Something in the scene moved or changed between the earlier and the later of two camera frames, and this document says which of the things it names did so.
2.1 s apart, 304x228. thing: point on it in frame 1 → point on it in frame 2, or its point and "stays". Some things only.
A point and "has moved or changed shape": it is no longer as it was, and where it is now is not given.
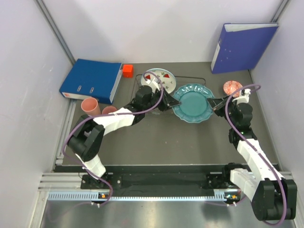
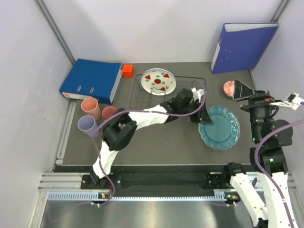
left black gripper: (168, 101) → (204, 117)
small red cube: (128, 71) stays
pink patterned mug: (109, 109) stays
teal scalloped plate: (194, 108) has moved or changed shape
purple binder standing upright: (241, 45) stays
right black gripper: (216, 103) → (260, 98)
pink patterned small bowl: (230, 86) stays
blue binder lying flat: (90, 79) stays
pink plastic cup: (90, 106) stays
